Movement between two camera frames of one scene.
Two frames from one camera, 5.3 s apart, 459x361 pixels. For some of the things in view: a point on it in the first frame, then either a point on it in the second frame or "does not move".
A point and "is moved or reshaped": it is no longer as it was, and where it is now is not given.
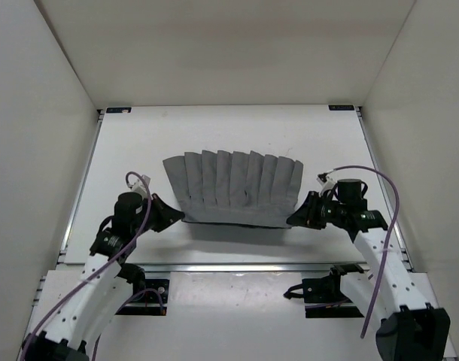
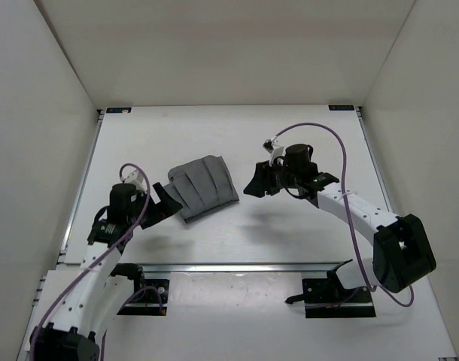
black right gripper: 303,216 -> 262,181
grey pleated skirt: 235,189 is moved or reshaped
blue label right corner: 341,107 does not move
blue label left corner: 119,110 does not move
